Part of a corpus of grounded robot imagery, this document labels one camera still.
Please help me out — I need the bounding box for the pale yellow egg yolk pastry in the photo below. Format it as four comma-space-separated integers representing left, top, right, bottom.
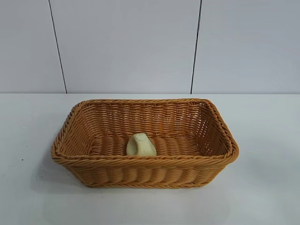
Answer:
126, 133, 157, 156

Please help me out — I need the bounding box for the brown woven wicker basket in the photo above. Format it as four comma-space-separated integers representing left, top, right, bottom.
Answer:
51, 98, 240, 190

